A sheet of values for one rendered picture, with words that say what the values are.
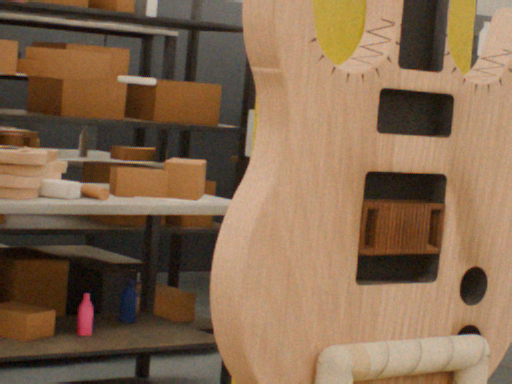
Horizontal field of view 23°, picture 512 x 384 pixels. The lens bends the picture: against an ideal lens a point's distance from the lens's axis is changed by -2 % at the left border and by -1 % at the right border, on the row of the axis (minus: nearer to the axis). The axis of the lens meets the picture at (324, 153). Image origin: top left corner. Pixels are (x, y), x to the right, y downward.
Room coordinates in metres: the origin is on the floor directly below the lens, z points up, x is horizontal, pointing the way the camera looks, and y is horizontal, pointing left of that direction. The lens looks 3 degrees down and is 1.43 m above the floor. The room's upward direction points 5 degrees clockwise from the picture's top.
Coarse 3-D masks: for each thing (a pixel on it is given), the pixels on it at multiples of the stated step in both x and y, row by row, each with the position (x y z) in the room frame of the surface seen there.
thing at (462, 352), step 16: (448, 336) 1.17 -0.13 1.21; (464, 336) 1.17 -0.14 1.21; (480, 336) 1.18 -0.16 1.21; (336, 352) 1.07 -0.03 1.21; (352, 352) 1.08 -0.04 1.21; (368, 352) 1.09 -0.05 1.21; (384, 352) 1.10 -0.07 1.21; (400, 352) 1.11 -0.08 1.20; (416, 352) 1.12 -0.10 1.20; (432, 352) 1.13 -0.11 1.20; (448, 352) 1.14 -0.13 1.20; (464, 352) 1.16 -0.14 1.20; (480, 352) 1.17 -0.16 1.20; (336, 368) 1.06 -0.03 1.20; (352, 368) 1.07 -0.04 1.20; (368, 368) 1.08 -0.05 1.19; (384, 368) 1.09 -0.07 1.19; (400, 368) 1.11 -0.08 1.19; (416, 368) 1.12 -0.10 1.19; (432, 368) 1.13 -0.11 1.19; (448, 368) 1.15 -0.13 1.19; (464, 368) 1.17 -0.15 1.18
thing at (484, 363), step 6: (486, 360) 1.18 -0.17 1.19; (474, 366) 1.17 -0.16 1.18; (480, 366) 1.17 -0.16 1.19; (486, 366) 1.18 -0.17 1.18; (456, 372) 1.18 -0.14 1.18; (462, 372) 1.17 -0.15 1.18; (468, 372) 1.17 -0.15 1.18; (474, 372) 1.17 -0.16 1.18; (480, 372) 1.17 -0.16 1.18; (486, 372) 1.18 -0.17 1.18; (456, 378) 1.18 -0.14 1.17; (462, 378) 1.17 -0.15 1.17; (468, 378) 1.17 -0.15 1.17; (474, 378) 1.17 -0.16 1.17; (480, 378) 1.17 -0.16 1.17; (486, 378) 1.18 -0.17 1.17
